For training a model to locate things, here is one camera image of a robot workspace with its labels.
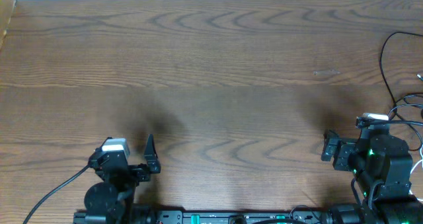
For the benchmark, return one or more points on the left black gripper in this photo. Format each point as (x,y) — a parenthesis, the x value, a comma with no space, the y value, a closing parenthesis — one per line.
(143,173)

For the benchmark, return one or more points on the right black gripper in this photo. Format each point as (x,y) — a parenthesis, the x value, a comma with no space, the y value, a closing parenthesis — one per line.
(344,149)

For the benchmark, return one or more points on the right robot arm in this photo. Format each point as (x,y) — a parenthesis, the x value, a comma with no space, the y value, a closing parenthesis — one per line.
(381,166)

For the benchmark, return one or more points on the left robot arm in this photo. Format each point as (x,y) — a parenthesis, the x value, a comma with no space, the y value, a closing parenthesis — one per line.
(112,199)

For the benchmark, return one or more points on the clear tape strip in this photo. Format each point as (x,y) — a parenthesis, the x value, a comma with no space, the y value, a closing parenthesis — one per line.
(329,72)

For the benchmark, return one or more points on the cardboard panel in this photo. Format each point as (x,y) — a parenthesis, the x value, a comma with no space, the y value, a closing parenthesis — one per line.
(6,11)

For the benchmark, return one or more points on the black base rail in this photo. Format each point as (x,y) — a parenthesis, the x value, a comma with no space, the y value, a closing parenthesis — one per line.
(143,214)

